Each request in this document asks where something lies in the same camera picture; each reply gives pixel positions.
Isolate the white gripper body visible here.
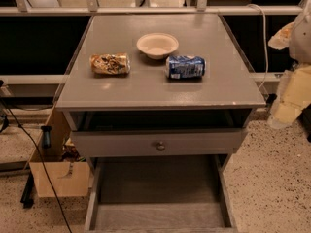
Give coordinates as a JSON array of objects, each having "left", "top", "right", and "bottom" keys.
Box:
[{"left": 289, "top": 13, "right": 311, "bottom": 64}]

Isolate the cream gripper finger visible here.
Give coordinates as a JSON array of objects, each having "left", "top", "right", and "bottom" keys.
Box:
[
  {"left": 268, "top": 22, "right": 294, "bottom": 50},
  {"left": 267, "top": 65, "right": 311, "bottom": 129}
]

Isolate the blue pepsi can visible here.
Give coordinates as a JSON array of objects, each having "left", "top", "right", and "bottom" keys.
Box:
[{"left": 165, "top": 55, "right": 206, "bottom": 80}]

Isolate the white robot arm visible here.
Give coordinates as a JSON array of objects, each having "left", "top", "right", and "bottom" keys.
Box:
[{"left": 268, "top": 0, "right": 311, "bottom": 129}]

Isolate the open grey middle drawer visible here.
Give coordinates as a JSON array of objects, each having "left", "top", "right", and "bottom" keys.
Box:
[{"left": 85, "top": 155, "right": 239, "bottom": 233}]

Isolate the round brass drawer knob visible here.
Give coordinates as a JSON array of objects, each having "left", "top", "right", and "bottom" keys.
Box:
[{"left": 156, "top": 142, "right": 165, "bottom": 151}]

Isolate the crushed gold snack can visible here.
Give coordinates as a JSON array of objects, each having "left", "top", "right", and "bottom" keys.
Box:
[{"left": 89, "top": 53, "right": 130, "bottom": 76}]

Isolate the closed grey top drawer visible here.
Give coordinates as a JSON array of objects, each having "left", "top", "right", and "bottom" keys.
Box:
[{"left": 71, "top": 129, "right": 247, "bottom": 157}]

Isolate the white paper bowl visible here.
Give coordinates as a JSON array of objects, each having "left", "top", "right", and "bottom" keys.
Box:
[{"left": 136, "top": 33, "right": 179, "bottom": 60}]

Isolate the grey wooden cabinet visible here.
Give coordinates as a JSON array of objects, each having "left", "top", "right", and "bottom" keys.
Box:
[{"left": 55, "top": 13, "right": 267, "bottom": 167}]

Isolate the cardboard box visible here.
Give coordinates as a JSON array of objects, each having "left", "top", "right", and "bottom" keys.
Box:
[{"left": 29, "top": 109, "right": 90, "bottom": 197}]

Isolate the white hanging cable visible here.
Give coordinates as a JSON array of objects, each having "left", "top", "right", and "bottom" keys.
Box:
[{"left": 247, "top": 3, "right": 270, "bottom": 90}]

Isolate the black handle tool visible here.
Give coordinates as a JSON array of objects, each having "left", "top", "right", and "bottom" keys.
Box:
[{"left": 41, "top": 125, "right": 52, "bottom": 149}]

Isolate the metal railing frame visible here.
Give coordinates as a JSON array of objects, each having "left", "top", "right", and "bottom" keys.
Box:
[{"left": 0, "top": 0, "right": 304, "bottom": 16}]

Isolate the black floor cable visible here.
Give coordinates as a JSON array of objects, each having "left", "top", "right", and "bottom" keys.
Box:
[{"left": 0, "top": 97, "right": 73, "bottom": 233}]

